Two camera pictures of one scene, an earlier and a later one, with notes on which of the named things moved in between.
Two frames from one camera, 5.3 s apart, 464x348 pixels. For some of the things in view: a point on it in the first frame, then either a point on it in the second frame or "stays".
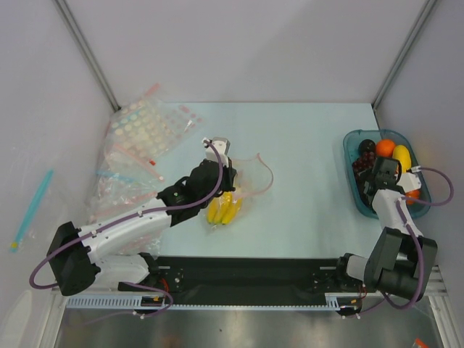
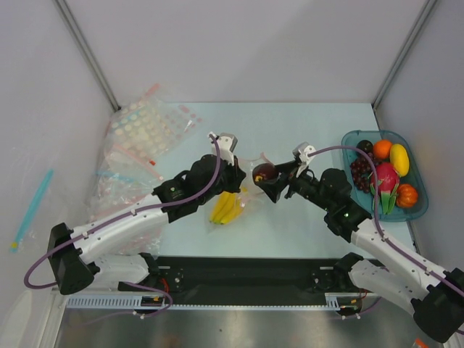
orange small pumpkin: (412, 193) stays
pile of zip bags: (143, 132) stays
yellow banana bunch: (222, 209) stays
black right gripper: (367, 185) to (288, 180)
